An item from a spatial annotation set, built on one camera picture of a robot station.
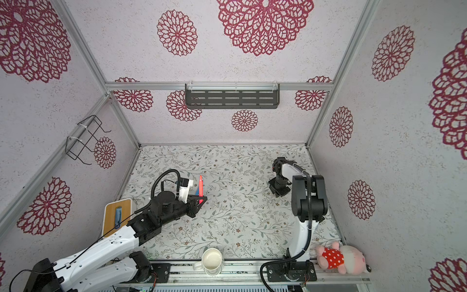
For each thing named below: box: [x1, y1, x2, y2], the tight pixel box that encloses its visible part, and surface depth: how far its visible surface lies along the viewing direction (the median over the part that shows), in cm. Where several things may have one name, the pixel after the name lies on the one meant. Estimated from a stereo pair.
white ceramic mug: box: [192, 247, 223, 277], surface depth 77 cm
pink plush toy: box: [316, 241, 367, 275], surface depth 73 cm
